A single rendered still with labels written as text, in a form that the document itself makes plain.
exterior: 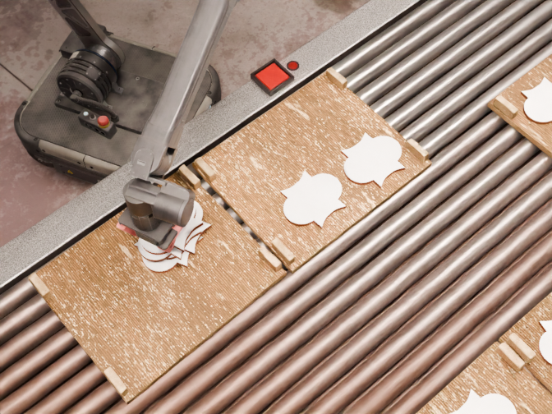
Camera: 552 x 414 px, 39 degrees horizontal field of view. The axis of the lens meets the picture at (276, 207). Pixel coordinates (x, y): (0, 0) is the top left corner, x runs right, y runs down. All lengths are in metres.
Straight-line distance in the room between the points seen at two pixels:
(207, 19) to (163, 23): 1.88
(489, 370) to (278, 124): 0.71
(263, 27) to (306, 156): 1.57
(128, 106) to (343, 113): 1.10
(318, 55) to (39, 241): 0.80
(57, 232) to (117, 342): 0.31
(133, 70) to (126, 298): 1.39
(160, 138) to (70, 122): 1.36
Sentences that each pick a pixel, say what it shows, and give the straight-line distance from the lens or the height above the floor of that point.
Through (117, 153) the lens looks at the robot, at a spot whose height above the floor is 0.24.
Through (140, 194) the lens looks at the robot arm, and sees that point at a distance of 1.46.
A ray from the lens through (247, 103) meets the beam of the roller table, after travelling 1.88.
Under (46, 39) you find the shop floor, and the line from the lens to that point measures 3.40.
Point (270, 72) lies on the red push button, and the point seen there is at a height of 0.93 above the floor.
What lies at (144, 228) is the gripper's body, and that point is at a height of 1.08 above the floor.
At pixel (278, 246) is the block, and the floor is 0.96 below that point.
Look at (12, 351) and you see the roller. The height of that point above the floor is 0.92.
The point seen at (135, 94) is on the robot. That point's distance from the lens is 2.78.
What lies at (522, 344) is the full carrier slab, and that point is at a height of 0.96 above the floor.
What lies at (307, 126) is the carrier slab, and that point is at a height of 0.94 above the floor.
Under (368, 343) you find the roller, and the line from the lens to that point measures 1.59.
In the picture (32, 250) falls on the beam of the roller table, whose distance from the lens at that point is 1.76.
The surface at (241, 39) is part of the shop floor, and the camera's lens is 3.24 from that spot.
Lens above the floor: 2.41
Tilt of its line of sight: 60 degrees down
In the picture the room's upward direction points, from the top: 3 degrees counter-clockwise
